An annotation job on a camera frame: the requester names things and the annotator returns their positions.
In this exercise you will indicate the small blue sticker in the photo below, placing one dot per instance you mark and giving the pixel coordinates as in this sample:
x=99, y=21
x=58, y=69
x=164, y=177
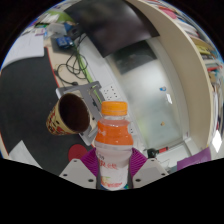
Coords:
x=162, y=89

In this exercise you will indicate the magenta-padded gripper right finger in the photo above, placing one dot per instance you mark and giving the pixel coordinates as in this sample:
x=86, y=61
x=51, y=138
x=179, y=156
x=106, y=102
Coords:
x=150, y=171

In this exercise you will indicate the white wall socket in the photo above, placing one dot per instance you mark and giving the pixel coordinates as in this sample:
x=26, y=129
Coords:
x=109, y=93

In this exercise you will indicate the floral paper cup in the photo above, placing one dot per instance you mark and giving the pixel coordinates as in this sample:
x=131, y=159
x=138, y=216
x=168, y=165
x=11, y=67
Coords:
x=71, y=115

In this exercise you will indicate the dark wine bottle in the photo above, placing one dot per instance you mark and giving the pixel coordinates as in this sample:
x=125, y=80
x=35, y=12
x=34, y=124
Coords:
x=152, y=152

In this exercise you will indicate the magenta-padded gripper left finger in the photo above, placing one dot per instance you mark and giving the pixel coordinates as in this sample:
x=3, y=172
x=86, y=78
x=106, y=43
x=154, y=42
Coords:
x=78, y=171

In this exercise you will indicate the orange-capped drink bottle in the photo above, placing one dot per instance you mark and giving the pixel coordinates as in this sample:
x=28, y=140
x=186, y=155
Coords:
x=113, y=140

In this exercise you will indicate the flat round red coaster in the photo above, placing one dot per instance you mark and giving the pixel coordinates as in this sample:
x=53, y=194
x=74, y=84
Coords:
x=76, y=152

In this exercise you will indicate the grey metal laptop stand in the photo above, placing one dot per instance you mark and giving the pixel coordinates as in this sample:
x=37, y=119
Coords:
x=90, y=100

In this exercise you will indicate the black computer monitor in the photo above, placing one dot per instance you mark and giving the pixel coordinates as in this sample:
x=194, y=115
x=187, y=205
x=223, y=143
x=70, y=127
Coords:
x=113, y=23

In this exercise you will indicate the blue electronic device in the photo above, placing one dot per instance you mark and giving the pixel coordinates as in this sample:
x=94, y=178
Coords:
x=64, y=41

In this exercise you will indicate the large black desk mat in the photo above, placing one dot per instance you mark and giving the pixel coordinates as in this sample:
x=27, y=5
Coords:
x=26, y=106

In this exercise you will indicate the white ceiling light panel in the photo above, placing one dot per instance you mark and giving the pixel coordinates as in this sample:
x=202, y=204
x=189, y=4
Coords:
x=217, y=140

